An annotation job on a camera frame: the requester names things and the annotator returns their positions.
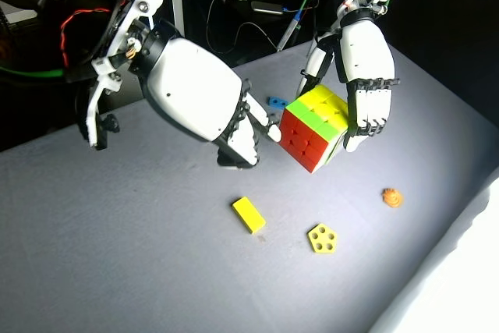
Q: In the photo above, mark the flat black device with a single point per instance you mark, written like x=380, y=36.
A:
x=267, y=7

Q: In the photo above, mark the yellow rectangular block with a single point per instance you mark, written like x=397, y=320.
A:
x=248, y=214

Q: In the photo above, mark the colourful puzzle cube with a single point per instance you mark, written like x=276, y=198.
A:
x=308, y=142

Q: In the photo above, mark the orange spiral toy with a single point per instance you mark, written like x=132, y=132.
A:
x=393, y=198

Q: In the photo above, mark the grey table cloth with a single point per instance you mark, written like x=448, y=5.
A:
x=117, y=263

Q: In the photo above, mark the blue two-hole block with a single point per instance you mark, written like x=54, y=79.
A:
x=278, y=103

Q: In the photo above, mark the yellow pentagon block with holes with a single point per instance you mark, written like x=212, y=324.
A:
x=322, y=238

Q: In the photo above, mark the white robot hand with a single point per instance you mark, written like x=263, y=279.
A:
x=364, y=56
x=191, y=91

